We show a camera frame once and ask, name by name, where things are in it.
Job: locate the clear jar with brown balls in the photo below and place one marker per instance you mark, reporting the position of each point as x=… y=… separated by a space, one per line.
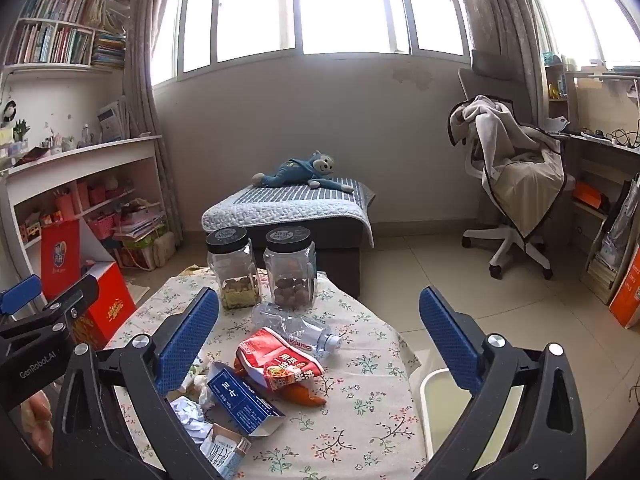
x=290 y=270

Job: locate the person's left hand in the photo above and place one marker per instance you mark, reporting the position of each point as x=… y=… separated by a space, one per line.
x=40 y=415

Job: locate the white plastic bin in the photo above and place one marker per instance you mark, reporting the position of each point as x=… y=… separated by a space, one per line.
x=435 y=410

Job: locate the clear jar with nuts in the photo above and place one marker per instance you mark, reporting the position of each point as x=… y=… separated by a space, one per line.
x=235 y=270

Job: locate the silver foil bag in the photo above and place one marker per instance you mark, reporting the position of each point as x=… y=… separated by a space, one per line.
x=622 y=230

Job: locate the crushed clear plastic bottle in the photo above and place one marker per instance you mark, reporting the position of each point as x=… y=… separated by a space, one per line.
x=305 y=330

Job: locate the blue white calendar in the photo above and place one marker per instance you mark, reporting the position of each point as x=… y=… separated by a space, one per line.
x=111 y=122

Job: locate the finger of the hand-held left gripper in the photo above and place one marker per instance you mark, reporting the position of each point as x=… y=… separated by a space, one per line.
x=20 y=291
x=80 y=292

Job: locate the wide window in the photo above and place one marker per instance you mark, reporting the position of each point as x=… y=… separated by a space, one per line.
x=340 y=5

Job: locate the blue stuffed monkey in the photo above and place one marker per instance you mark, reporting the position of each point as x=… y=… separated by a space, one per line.
x=295 y=172

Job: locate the orange snack wrapper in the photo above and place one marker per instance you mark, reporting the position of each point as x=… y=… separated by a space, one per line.
x=310 y=397

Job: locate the white low bookcase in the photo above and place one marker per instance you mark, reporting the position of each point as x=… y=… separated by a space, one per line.
x=90 y=152

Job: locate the floral tablecloth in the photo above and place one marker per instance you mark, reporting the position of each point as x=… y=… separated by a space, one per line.
x=360 y=410

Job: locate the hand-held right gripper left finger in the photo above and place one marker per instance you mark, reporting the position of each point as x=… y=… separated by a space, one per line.
x=187 y=345

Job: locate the woven beige bag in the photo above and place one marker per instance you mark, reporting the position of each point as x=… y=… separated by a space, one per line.
x=164 y=250

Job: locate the beige blanket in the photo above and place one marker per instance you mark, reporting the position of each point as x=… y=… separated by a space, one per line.
x=520 y=175

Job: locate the stack of books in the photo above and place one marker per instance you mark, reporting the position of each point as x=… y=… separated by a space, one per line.
x=602 y=272

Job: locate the red instant noodle cup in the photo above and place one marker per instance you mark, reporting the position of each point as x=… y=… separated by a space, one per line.
x=280 y=360

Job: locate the yellow toy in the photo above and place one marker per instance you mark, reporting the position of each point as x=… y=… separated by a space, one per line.
x=554 y=91

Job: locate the white office chair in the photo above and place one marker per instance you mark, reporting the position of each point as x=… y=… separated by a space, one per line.
x=505 y=242

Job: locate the white wall shelf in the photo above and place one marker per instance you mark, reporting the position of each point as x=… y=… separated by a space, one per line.
x=50 y=67

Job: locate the white printed carton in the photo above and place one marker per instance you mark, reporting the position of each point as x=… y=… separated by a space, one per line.
x=225 y=455

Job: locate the orange box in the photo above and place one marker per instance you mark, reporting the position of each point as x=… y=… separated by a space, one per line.
x=590 y=195

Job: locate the orange paper bag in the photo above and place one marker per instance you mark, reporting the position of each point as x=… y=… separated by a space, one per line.
x=627 y=300

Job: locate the narrow window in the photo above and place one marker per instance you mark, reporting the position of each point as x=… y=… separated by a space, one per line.
x=580 y=10

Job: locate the stack of papers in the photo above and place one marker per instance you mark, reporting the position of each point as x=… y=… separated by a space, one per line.
x=140 y=225

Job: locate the crumpled white paper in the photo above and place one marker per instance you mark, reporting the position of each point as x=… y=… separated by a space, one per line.
x=187 y=415

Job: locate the grey patterned curtain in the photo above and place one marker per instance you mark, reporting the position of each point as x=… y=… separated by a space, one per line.
x=500 y=10

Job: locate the rows of books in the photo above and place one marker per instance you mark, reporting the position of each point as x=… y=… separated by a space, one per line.
x=55 y=40

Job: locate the blue cardboard box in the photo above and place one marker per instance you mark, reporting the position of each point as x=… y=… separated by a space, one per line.
x=240 y=400

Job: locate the pink basket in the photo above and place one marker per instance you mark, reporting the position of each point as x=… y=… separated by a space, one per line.
x=104 y=227

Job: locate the wooden desk with shelves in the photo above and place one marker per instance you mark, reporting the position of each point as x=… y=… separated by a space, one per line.
x=595 y=155

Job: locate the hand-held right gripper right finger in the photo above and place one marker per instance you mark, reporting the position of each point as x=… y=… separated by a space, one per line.
x=445 y=335

